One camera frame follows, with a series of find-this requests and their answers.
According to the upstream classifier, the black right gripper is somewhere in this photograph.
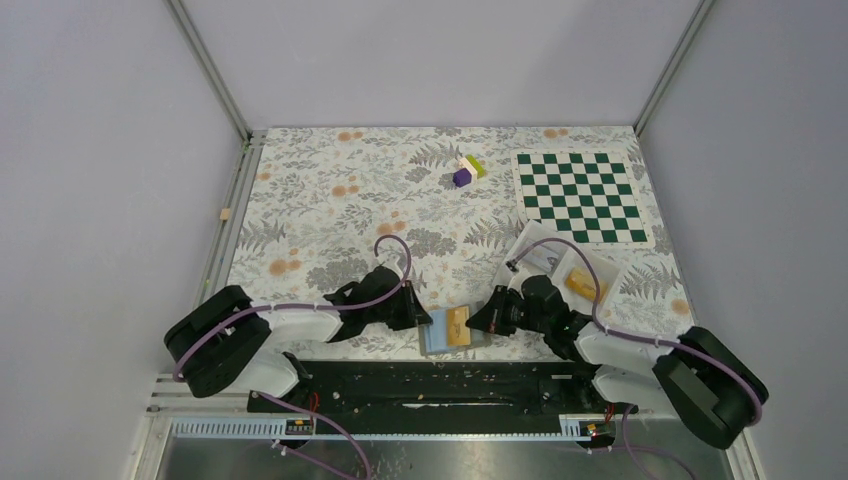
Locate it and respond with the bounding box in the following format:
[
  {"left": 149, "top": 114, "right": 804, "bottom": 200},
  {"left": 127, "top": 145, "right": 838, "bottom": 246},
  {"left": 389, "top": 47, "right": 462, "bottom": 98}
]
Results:
[{"left": 466, "top": 285, "right": 550, "bottom": 337}]

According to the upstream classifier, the grey card holder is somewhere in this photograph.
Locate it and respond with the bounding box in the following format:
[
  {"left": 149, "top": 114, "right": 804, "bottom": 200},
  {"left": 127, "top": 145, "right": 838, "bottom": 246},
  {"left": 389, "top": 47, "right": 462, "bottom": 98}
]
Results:
[{"left": 417, "top": 301, "right": 495, "bottom": 358}]

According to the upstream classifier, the orange credit card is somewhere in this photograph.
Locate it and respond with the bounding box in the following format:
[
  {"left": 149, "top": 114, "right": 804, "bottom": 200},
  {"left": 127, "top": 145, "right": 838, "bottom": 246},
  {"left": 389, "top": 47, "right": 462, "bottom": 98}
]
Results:
[{"left": 446, "top": 305, "right": 472, "bottom": 347}]

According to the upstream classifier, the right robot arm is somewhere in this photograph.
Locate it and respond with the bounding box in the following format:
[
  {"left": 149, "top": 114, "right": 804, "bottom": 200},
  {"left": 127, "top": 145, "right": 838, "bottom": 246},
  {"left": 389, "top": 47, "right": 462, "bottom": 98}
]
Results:
[{"left": 466, "top": 275, "right": 769, "bottom": 449}]

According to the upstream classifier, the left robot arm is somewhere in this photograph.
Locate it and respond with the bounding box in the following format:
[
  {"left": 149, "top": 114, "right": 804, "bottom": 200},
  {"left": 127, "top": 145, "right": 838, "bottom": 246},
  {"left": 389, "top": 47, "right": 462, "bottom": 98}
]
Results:
[{"left": 164, "top": 265, "right": 433, "bottom": 411}]

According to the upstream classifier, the silver card in bin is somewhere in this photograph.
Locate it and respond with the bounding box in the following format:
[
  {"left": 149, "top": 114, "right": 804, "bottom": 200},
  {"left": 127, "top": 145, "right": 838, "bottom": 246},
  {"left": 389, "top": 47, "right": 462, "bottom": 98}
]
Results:
[{"left": 523, "top": 245, "right": 563, "bottom": 274}]

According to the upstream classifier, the orange card in bin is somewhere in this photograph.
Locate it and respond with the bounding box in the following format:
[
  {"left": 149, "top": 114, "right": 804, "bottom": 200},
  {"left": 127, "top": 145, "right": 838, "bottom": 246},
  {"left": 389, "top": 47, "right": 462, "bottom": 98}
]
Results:
[{"left": 564, "top": 267, "right": 608, "bottom": 302}]

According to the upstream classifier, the translucent plastic bin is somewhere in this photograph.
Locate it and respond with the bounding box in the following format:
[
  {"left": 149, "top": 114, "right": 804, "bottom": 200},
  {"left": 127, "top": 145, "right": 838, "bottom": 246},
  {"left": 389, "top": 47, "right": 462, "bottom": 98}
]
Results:
[{"left": 492, "top": 221, "right": 624, "bottom": 314}]

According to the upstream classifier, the purple block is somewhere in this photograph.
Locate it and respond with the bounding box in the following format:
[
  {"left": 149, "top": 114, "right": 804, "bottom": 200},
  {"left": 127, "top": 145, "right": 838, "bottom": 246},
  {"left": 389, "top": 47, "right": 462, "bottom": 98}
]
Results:
[{"left": 452, "top": 168, "right": 474, "bottom": 188}]

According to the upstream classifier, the green block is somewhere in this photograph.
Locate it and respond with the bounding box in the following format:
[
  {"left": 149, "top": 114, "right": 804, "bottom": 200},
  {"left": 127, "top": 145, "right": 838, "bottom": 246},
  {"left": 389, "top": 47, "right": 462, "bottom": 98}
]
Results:
[{"left": 464, "top": 155, "right": 486, "bottom": 178}]

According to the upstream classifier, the floral table mat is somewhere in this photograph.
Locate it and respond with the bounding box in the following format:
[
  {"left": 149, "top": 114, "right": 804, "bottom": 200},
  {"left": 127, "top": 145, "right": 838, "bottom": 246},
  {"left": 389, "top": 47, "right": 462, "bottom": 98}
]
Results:
[{"left": 228, "top": 126, "right": 694, "bottom": 334}]

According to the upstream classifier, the white pink block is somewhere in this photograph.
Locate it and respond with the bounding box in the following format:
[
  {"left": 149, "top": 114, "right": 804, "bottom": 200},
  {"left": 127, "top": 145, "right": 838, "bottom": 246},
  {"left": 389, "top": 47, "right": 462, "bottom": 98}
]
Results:
[{"left": 459, "top": 157, "right": 478, "bottom": 183}]

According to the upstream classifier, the green white chessboard mat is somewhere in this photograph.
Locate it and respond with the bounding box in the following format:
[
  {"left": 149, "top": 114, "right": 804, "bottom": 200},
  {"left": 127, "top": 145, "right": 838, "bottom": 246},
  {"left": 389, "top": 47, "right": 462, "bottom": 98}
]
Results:
[{"left": 511, "top": 148, "right": 655, "bottom": 249}]

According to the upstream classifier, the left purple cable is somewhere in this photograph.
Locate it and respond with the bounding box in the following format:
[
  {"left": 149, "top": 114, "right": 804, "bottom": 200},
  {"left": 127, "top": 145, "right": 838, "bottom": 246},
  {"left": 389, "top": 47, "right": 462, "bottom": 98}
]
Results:
[{"left": 172, "top": 234, "right": 413, "bottom": 480}]

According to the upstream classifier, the purple cable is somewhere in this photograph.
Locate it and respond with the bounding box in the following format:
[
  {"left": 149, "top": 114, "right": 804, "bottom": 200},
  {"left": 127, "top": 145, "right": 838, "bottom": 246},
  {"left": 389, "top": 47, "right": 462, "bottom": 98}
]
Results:
[
  {"left": 172, "top": 234, "right": 413, "bottom": 480},
  {"left": 506, "top": 237, "right": 764, "bottom": 480}
]

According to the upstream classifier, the left aluminium frame post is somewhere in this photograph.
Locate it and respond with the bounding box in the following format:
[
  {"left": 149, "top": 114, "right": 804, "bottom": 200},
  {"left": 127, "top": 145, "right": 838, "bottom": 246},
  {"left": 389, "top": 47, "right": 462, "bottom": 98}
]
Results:
[{"left": 164, "top": 0, "right": 252, "bottom": 143}]

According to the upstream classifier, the aluminium frame post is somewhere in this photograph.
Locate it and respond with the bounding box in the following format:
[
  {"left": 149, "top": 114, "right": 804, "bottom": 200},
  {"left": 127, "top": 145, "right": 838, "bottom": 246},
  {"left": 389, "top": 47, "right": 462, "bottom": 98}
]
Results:
[
  {"left": 164, "top": 0, "right": 252, "bottom": 143},
  {"left": 633, "top": 0, "right": 717, "bottom": 137}
]

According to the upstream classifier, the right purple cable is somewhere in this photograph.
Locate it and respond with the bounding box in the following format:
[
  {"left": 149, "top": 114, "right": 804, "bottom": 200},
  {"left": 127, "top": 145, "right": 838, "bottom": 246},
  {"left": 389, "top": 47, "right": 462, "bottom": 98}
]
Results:
[{"left": 506, "top": 237, "right": 764, "bottom": 480}]

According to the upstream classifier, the right aluminium frame post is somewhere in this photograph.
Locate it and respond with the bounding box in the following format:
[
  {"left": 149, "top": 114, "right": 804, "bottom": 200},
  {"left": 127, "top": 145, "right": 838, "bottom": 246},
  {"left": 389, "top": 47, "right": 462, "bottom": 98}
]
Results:
[{"left": 633, "top": 0, "right": 717, "bottom": 137}]

